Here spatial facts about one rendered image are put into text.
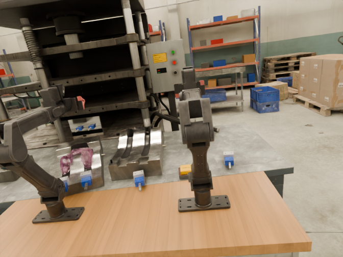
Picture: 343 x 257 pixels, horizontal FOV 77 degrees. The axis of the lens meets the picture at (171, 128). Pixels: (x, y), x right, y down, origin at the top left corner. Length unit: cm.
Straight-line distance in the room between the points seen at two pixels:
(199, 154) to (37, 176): 58
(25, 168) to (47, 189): 15
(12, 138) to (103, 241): 44
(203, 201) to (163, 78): 121
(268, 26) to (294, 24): 76
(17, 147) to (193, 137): 54
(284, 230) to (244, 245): 14
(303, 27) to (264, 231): 770
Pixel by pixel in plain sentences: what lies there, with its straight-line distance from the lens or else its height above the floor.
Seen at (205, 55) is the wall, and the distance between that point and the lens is 765.
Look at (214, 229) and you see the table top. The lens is 81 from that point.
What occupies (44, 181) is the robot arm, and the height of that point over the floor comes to 99.
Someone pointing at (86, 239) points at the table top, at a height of 80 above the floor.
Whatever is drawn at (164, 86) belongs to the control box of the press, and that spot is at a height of 112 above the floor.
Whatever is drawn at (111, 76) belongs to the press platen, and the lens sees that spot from 183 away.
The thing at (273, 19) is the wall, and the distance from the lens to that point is 797.
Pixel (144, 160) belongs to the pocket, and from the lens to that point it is 113.
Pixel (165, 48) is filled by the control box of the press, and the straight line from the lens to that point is 182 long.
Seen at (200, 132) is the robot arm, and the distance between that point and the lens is 60.
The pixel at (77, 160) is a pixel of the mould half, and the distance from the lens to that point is 129.
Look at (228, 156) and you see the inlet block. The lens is 114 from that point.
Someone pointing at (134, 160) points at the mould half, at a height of 89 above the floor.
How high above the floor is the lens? 137
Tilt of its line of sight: 19 degrees down
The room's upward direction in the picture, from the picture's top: 8 degrees counter-clockwise
